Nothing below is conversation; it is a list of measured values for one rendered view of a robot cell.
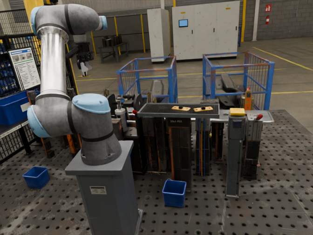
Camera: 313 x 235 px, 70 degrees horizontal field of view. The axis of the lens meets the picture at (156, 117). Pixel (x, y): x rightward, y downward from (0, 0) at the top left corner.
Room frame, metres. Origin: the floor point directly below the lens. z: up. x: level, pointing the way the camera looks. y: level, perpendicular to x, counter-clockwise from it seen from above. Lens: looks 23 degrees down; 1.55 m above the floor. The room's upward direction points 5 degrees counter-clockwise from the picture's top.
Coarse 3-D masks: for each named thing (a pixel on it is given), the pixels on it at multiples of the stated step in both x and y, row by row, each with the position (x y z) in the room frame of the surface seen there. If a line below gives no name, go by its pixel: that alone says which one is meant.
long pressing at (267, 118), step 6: (132, 108) 1.49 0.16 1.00; (132, 114) 1.37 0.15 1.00; (222, 114) 1.25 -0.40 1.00; (246, 114) 1.22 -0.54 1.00; (264, 114) 1.19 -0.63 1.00; (270, 114) 1.19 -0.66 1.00; (192, 120) 1.21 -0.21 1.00; (216, 120) 1.17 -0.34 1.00; (222, 120) 1.16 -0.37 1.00; (264, 120) 1.11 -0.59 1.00; (270, 120) 1.10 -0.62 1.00
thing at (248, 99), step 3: (246, 90) 1.35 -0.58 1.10; (249, 90) 1.33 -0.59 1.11; (246, 93) 1.34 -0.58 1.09; (249, 93) 1.33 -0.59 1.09; (246, 96) 1.33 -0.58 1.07; (249, 96) 1.32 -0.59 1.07; (246, 99) 1.33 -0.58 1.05; (249, 99) 1.32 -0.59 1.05; (246, 102) 1.32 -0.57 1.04; (249, 102) 1.32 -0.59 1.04; (246, 105) 1.32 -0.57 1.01; (249, 105) 1.31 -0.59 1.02; (246, 108) 1.32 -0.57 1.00; (249, 108) 1.31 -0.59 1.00
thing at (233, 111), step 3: (231, 108) 0.94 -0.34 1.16; (234, 108) 0.94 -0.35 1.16; (237, 108) 0.93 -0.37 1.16; (240, 108) 0.93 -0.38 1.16; (243, 108) 0.93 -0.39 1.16; (231, 111) 0.90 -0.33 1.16; (234, 111) 0.90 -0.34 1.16; (237, 111) 0.90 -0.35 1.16; (240, 111) 0.89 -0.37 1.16; (243, 111) 0.89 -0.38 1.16; (231, 114) 0.89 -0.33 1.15; (234, 114) 0.89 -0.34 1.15; (237, 114) 0.88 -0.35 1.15; (240, 114) 0.88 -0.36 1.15; (243, 114) 0.88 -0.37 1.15
